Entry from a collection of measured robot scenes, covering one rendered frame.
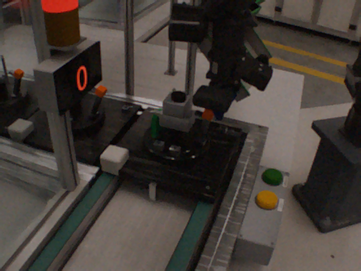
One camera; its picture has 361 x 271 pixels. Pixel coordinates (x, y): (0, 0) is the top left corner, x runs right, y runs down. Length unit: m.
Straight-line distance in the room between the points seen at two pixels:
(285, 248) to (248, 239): 0.16
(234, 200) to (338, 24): 4.14
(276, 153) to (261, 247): 0.41
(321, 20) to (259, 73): 4.12
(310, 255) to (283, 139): 0.40
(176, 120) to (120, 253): 0.28
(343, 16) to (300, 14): 0.52
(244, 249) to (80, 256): 0.29
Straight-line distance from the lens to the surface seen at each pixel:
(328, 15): 4.72
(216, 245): 0.63
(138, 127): 0.85
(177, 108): 0.72
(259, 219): 0.68
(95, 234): 0.70
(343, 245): 0.83
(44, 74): 0.52
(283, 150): 1.02
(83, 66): 0.56
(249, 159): 0.81
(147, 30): 1.75
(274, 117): 1.15
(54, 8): 0.51
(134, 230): 0.70
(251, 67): 0.65
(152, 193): 0.72
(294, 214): 0.85
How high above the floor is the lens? 1.45
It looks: 36 degrees down
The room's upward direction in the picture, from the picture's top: 3 degrees clockwise
